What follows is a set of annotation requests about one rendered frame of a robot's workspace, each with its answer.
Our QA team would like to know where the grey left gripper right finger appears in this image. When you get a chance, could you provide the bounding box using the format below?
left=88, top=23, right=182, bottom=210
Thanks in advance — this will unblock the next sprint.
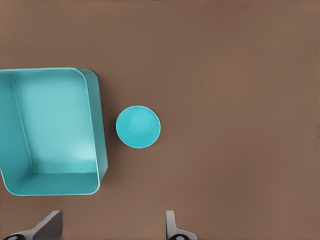
left=165, top=210, right=198, bottom=240

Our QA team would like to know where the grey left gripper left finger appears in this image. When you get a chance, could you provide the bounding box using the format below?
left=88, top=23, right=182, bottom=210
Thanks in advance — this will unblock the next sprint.
left=1, top=210, right=63, bottom=240

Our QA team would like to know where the teal plastic box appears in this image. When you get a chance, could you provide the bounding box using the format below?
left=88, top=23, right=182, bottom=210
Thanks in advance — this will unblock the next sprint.
left=0, top=67, right=109, bottom=197

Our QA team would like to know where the teal cup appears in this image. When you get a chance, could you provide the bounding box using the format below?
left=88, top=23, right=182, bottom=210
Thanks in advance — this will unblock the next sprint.
left=115, top=105, right=162, bottom=149

